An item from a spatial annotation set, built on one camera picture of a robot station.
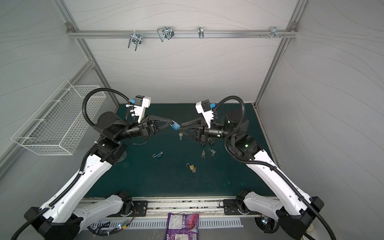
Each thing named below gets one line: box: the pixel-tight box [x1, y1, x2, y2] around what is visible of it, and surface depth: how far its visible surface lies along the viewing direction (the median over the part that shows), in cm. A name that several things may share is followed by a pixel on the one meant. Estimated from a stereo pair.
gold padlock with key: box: [186, 163, 197, 173], surface depth 88 cm
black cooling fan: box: [254, 216, 280, 234], surface depth 73 cm
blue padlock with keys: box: [171, 122, 181, 131], surface depth 53 cm
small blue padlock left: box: [152, 151, 164, 158], surface depth 95 cm
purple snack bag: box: [164, 212, 200, 240], surface depth 69 cm
